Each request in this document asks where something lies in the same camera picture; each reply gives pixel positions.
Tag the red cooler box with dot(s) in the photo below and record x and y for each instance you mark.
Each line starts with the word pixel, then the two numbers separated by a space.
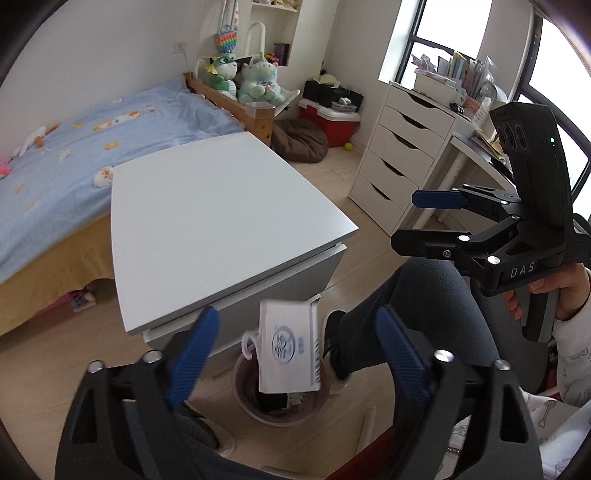
pixel 339 127

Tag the rainbow crochet bag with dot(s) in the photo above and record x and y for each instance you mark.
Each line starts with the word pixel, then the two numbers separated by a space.
pixel 226 36

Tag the person's right hand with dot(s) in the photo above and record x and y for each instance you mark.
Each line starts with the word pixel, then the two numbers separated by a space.
pixel 572 281

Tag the mint green bear plush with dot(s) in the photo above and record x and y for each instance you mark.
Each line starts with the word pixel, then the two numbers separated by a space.
pixel 259 83

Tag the bed with blue sheet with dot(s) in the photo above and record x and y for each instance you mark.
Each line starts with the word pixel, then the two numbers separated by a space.
pixel 55 231

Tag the black bag on cooler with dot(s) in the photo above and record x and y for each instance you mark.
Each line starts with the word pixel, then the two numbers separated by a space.
pixel 325 90

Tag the books and papers stack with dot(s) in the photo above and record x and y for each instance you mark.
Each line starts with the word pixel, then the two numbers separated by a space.
pixel 457 80

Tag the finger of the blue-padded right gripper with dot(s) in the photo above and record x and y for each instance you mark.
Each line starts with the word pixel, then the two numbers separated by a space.
pixel 439 199
pixel 456 246

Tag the white desk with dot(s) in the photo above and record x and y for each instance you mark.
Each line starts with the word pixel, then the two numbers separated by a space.
pixel 462 162

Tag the white plush on bed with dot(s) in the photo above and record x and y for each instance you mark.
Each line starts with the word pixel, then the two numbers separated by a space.
pixel 35 138

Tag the wooden bed footboard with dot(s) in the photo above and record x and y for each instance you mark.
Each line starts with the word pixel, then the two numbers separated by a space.
pixel 257 119

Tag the pink plush on bed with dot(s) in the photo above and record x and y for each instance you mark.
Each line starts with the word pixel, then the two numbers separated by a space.
pixel 5 168

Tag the brown bean bag cushion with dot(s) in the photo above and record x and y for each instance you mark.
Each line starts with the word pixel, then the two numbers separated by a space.
pixel 297 140

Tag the green dragon plush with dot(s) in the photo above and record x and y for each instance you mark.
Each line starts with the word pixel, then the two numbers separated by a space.
pixel 223 70

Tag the white drawer cabinet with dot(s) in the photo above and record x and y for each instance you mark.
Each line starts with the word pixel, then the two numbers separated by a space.
pixel 406 146

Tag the white cotton socks box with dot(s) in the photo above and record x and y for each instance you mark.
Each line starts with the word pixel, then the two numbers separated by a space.
pixel 287 346

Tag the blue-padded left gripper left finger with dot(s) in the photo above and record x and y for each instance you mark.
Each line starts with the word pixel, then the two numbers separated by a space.
pixel 187 355

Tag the folding camp chair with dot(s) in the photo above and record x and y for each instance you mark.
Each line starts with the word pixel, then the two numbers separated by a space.
pixel 286 98

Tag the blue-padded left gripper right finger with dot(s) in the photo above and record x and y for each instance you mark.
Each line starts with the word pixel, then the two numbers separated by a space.
pixel 407 368

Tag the white table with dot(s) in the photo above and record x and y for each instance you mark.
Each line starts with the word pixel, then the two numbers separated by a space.
pixel 222 222

